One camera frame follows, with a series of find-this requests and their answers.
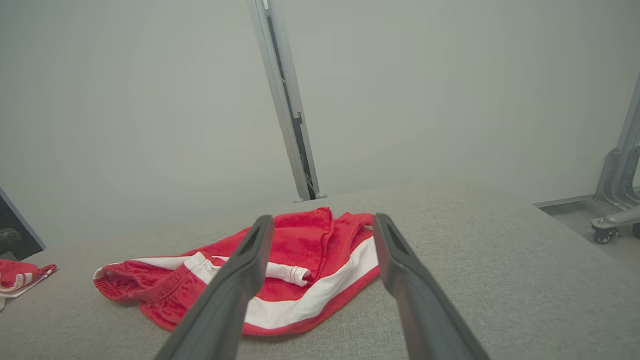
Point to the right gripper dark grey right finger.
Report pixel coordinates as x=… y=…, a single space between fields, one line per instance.
x=420 y=310

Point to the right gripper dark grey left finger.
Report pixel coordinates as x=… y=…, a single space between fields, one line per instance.
x=235 y=290

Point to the red shorts white trim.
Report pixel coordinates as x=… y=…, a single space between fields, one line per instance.
x=320 y=235

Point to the red Bulls 23 jersey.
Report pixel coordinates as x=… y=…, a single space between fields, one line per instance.
x=15 y=275

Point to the black computer tower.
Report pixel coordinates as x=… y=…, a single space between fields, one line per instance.
x=15 y=230

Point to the grey wheeled stand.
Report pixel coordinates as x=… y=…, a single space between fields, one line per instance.
x=617 y=185

